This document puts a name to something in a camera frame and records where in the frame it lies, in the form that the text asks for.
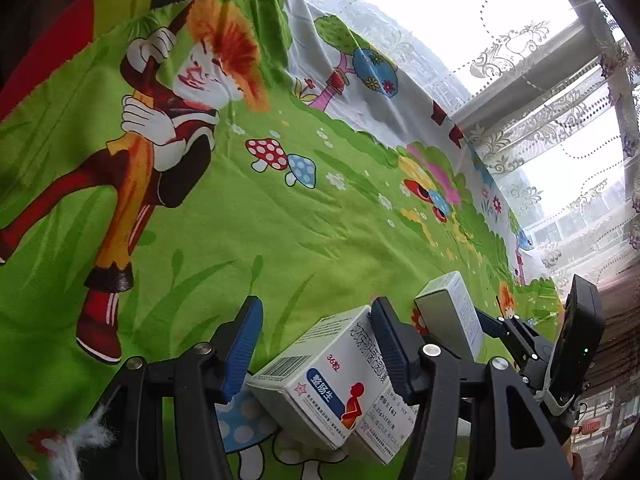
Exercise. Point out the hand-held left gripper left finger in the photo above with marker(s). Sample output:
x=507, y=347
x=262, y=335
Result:
x=245, y=345

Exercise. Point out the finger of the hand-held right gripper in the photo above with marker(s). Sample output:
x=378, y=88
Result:
x=525, y=340

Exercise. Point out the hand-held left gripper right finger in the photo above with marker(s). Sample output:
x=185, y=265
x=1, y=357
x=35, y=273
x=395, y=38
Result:
x=390, y=355

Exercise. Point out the grey white small box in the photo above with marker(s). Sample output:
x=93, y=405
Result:
x=447, y=315

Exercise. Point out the white medicine box blue label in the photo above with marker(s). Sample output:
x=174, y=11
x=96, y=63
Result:
x=325, y=390

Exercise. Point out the green cartoon printed blanket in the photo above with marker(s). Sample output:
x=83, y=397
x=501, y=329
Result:
x=250, y=210

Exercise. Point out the white fluff tuft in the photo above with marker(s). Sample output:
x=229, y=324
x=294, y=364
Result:
x=87, y=435

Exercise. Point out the white lace curtain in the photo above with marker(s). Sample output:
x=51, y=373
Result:
x=500, y=35

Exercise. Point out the grey window frame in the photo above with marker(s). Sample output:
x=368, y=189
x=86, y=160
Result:
x=540, y=65

